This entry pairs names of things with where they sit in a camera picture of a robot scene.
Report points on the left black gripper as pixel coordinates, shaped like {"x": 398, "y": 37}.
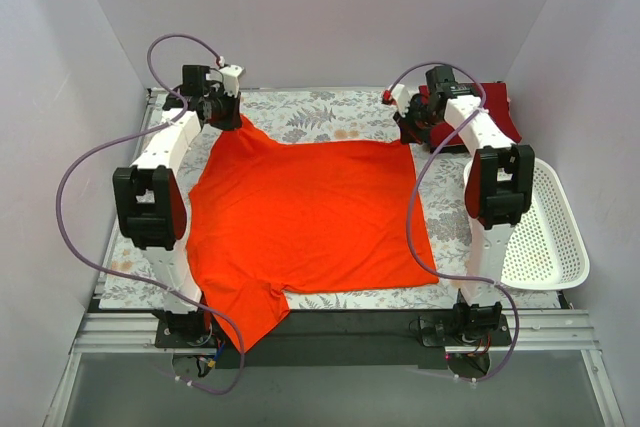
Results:
{"x": 226, "y": 118}

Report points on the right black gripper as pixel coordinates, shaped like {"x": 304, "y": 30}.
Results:
{"x": 407, "y": 128}

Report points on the orange t-shirt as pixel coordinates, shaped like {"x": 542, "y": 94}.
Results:
{"x": 270, "y": 219}

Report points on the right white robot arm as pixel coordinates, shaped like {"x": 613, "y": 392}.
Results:
{"x": 497, "y": 193}

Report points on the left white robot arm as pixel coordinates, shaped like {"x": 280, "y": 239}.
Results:
{"x": 150, "y": 208}

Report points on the folded dark red t-shirt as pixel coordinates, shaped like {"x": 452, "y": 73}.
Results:
{"x": 498, "y": 105}

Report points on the floral patterned table mat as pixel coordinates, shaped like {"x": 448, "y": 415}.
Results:
{"x": 295, "y": 117}

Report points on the white perforated plastic basket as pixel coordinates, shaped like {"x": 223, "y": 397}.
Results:
{"x": 545, "y": 251}

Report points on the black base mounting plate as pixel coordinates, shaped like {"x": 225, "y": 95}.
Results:
{"x": 314, "y": 338}

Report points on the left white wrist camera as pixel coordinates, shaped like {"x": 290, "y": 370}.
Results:
{"x": 230, "y": 79}

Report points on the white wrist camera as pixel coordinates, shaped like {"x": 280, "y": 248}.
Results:
{"x": 230, "y": 79}
{"x": 399, "y": 97}

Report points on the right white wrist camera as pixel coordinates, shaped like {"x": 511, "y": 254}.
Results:
{"x": 399, "y": 97}

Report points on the aluminium frame rail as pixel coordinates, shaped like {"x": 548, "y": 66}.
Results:
{"x": 338, "y": 368}

